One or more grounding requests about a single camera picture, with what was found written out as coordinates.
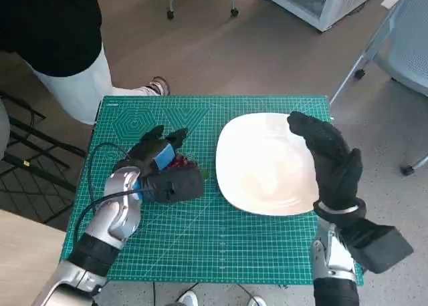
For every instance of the black left robot hand blue tape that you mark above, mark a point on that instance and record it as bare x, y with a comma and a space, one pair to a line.
147, 152

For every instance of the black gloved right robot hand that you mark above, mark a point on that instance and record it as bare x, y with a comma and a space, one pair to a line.
334, 162

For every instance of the red toy grapes green leaf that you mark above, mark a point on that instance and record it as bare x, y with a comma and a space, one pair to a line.
182, 161

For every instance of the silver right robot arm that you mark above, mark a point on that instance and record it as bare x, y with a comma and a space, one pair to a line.
331, 262

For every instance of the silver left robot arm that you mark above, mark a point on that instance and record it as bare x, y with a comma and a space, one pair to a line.
113, 219

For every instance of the white square plate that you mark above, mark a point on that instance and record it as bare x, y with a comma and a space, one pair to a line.
261, 162

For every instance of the green cutting mat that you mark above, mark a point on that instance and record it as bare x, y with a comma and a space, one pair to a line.
200, 232

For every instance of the light blue mesh chair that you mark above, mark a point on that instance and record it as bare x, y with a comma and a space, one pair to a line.
411, 52

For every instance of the rolling chair base with casters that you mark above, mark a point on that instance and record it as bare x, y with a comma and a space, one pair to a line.
170, 14

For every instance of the white shoe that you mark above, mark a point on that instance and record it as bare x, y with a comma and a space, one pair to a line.
189, 299
258, 301

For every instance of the person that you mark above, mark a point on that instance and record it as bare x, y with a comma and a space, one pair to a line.
50, 25

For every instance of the white mesh cabinet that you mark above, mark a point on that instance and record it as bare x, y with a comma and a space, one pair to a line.
347, 2

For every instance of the light wooden desk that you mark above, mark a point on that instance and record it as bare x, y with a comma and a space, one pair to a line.
26, 259

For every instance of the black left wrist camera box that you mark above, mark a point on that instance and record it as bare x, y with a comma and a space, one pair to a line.
177, 185

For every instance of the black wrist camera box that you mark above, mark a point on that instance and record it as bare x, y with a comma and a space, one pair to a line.
378, 249
177, 185

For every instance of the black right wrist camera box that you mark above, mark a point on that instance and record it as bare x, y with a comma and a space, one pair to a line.
378, 249

